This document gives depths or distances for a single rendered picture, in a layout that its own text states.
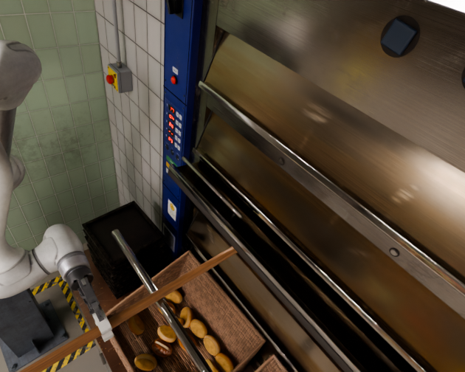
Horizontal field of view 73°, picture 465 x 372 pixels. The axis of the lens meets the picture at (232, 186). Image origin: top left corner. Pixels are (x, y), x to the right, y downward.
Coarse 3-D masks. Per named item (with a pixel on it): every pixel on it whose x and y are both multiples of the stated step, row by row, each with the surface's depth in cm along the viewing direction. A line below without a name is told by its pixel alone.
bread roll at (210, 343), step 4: (208, 336) 148; (212, 336) 149; (204, 340) 148; (208, 340) 147; (212, 340) 146; (216, 340) 147; (204, 344) 147; (208, 344) 146; (212, 344) 145; (216, 344) 145; (208, 348) 146; (212, 348) 145; (216, 348) 144; (220, 348) 146; (212, 352) 145; (216, 352) 144
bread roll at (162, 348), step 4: (156, 340) 144; (160, 340) 144; (164, 340) 145; (152, 344) 144; (156, 344) 142; (160, 344) 142; (164, 344) 142; (168, 344) 144; (152, 348) 143; (156, 348) 141; (160, 348) 141; (164, 348) 141; (168, 348) 142; (156, 352) 141; (160, 352) 141; (164, 352) 141; (168, 352) 142; (164, 356) 142
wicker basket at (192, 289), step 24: (192, 264) 156; (144, 288) 146; (192, 288) 159; (216, 288) 146; (144, 312) 156; (216, 312) 149; (240, 312) 137; (120, 336) 147; (144, 336) 148; (192, 336) 152; (216, 336) 152; (240, 336) 140; (168, 360) 143; (192, 360) 145; (240, 360) 127
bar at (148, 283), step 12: (120, 240) 116; (132, 252) 114; (132, 264) 111; (144, 276) 108; (156, 288) 106; (168, 312) 100; (180, 324) 98; (180, 336) 96; (192, 348) 94; (204, 360) 92
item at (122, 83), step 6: (108, 66) 142; (114, 66) 142; (126, 66) 143; (108, 72) 144; (114, 72) 139; (120, 72) 139; (126, 72) 140; (114, 78) 141; (120, 78) 140; (126, 78) 142; (114, 84) 144; (120, 84) 142; (126, 84) 144; (120, 90) 144; (126, 90) 146; (132, 90) 148
